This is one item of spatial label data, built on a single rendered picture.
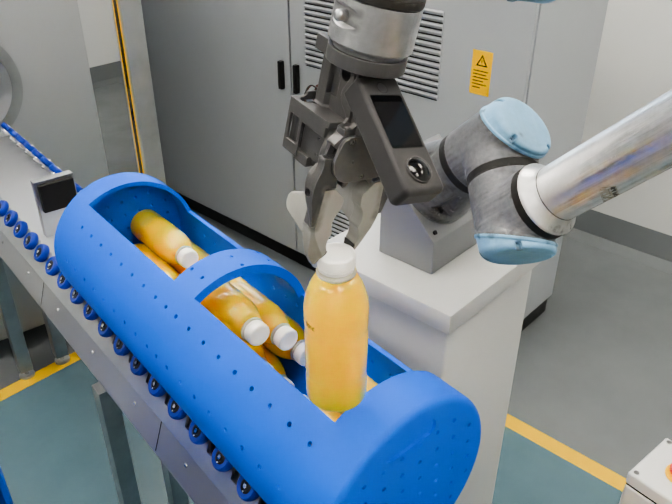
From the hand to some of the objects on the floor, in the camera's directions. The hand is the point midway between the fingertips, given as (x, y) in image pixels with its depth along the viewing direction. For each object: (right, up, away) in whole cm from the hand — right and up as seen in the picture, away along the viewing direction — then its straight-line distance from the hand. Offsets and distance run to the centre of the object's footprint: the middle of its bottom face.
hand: (336, 251), depth 70 cm
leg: (-121, -48, +204) cm, 242 cm away
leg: (-59, -88, +139) cm, 174 cm away
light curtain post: (-56, -57, +190) cm, 206 cm away
